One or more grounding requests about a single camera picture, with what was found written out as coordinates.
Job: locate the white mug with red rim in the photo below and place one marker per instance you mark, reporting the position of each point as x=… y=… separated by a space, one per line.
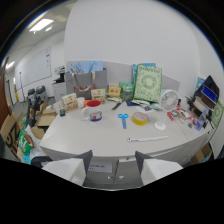
x=93 y=110

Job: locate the white paper cup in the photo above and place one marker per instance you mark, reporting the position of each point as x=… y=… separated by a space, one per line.
x=80 y=101

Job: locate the green snack bag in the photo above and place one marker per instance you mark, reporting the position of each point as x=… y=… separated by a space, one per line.
x=25 y=141

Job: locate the black office chair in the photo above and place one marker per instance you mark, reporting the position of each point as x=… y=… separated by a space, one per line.
x=36 y=100

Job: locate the brown cardboard box under desk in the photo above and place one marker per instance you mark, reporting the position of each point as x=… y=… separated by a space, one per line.
x=202 y=154

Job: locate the yellow snack box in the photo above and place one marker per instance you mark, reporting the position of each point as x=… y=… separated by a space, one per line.
x=114 y=90

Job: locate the blue book behind green book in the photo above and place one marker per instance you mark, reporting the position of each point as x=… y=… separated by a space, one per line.
x=142 y=66

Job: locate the green patterned book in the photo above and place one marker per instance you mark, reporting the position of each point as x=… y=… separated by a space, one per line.
x=147 y=83

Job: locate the black and blue file holder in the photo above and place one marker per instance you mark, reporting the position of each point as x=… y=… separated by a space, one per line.
x=208 y=94

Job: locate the white label on desk drawer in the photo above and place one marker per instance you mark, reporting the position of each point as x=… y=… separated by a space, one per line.
x=101 y=166

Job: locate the small wooden house box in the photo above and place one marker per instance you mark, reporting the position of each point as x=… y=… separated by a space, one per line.
x=69 y=102
x=98 y=94

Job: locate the small black clock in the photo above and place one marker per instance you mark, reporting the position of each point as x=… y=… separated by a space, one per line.
x=62 y=112

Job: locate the yellow tape roll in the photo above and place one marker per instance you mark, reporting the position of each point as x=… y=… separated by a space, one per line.
x=140 y=118

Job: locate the clear plastic water bottle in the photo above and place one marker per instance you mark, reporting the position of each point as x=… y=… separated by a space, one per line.
x=200 y=120

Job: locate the black utility knife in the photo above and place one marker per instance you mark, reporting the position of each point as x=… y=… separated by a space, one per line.
x=116 y=106

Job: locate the wall whiteboard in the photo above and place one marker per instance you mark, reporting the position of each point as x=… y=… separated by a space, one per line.
x=35 y=67

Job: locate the white wrapped straw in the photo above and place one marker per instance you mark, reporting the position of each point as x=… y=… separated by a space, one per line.
x=147 y=138

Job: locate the green lidded clear jar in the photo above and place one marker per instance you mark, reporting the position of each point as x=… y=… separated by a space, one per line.
x=127 y=90

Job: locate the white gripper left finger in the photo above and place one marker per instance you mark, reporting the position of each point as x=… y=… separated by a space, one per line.
x=68 y=168

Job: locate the grey paper shopping bag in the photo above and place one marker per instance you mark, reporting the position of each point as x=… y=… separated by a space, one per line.
x=86 y=82

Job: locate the ceiling light panel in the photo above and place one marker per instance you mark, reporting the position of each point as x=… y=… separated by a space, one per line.
x=41 y=25

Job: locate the white office printer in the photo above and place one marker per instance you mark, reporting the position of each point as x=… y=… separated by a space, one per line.
x=59 y=77

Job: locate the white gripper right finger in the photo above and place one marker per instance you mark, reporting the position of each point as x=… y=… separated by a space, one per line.
x=156 y=170

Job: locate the white desk fan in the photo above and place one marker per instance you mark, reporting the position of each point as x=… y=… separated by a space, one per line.
x=165 y=107

